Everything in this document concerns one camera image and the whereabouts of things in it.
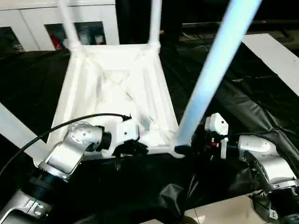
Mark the white display cabinet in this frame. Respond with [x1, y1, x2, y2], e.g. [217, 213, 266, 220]
[0, 0, 120, 52]

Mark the red bottle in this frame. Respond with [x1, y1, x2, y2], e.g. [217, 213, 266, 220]
[50, 32, 62, 50]

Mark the white plastic table top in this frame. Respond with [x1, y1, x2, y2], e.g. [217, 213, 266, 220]
[34, 43, 186, 168]

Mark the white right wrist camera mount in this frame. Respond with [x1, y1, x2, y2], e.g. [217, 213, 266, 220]
[204, 112, 230, 161]

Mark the black work mat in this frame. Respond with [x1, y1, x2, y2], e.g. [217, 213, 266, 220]
[0, 32, 299, 224]

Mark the black cabinet with gold label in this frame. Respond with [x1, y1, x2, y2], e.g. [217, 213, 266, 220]
[115, 0, 299, 35]

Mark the white flat board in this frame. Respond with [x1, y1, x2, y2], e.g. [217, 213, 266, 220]
[241, 33, 299, 98]

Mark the black left wrist camera cable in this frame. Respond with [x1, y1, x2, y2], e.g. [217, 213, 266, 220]
[0, 112, 133, 178]

